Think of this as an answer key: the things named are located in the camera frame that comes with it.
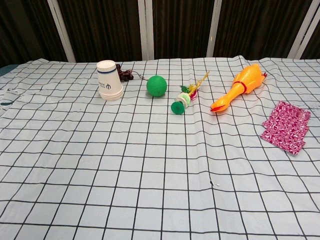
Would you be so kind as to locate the red white patterned packet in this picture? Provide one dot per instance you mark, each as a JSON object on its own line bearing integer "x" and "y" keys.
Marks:
{"x": 287, "y": 112}

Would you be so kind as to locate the green feathered shuttlecock toy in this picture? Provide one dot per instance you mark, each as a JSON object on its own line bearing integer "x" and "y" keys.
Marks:
{"x": 183, "y": 100}

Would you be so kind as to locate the green rubber ball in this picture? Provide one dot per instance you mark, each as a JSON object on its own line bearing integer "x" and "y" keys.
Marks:
{"x": 156, "y": 86}

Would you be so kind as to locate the nested white paper cup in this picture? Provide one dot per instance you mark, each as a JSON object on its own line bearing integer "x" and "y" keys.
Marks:
{"x": 112, "y": 96}
{"x": 112, "y": 99}

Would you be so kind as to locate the black checked white tablecloth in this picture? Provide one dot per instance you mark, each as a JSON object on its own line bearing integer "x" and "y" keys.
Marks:
{"x": 140, "y": 175}

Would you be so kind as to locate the white paper cup blue logo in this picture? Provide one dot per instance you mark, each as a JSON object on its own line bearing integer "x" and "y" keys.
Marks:
{"x": 108, "y": 78}

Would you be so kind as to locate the yellow rubber chicken toy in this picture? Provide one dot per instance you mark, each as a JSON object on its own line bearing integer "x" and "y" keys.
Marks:
{"x": 241, "y": 86}

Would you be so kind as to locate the dark brown curtain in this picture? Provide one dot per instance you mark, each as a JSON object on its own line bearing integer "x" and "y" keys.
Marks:
{"x": 105, "y": 27}

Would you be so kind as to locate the white partition post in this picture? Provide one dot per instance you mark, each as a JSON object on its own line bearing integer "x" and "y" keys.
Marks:
{"x": 214, "y": 27}
{"x": 303, "y": 30}
{"x": 61, "y": 30}
{"x": 146, "y": 30}

